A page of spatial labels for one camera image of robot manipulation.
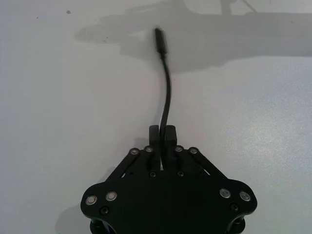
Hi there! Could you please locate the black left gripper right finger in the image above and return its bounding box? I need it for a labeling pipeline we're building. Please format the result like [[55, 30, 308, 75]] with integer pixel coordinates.
[[162, 124, 222, 181]]

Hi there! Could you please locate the black cable with plug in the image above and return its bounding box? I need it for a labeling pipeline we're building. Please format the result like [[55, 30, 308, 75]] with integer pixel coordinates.
[[154, 27, 173, 156]]

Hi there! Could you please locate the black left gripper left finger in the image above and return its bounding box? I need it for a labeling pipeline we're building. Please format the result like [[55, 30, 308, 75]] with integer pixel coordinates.
[[104, 124, 162, 183]]

